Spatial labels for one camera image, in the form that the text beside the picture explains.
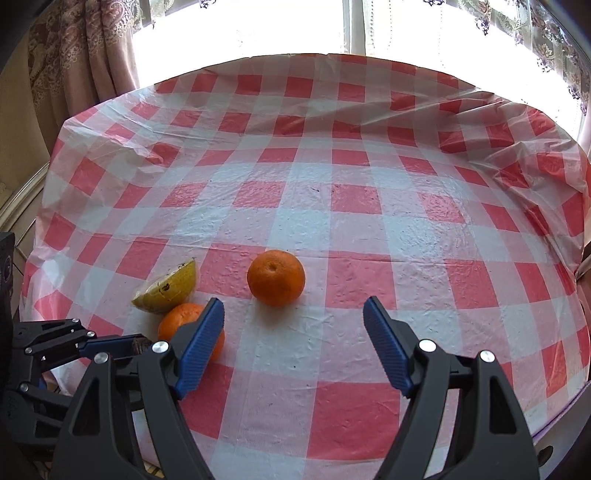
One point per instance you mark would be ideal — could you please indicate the sheer floral lace curtain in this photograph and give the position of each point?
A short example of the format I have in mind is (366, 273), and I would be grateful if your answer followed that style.
(549, 41)

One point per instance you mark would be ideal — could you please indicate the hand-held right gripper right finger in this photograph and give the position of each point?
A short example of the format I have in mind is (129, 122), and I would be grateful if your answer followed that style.
(385, 344)

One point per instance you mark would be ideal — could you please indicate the red white checkered tablecloth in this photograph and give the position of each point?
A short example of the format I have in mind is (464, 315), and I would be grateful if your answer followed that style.
(369, 230)

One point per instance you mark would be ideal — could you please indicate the citrus wedge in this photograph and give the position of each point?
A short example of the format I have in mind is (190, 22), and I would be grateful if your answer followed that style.
(171, 286)

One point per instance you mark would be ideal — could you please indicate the cream wooden cabinet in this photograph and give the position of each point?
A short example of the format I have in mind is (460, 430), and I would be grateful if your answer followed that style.
(18, 194)

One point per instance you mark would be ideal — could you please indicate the window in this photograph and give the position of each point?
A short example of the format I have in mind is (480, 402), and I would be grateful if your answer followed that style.
(277, 27)

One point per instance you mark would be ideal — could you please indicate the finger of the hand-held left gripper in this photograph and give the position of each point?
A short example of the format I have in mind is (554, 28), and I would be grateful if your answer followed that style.
(111, 346)
(32, 410)

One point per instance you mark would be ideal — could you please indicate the dark purple round fruit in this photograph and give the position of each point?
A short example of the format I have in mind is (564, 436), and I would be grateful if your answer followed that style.
(140, 345)

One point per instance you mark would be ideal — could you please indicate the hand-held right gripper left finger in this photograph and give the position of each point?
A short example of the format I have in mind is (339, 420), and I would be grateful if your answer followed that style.
(203, 341)

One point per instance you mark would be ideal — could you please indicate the pink patterned curtain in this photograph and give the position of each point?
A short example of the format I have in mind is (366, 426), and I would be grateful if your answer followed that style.
(83, 50)

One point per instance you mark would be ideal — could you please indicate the small orange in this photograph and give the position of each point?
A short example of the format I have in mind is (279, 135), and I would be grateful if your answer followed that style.
(276, 277)
(178, 323)

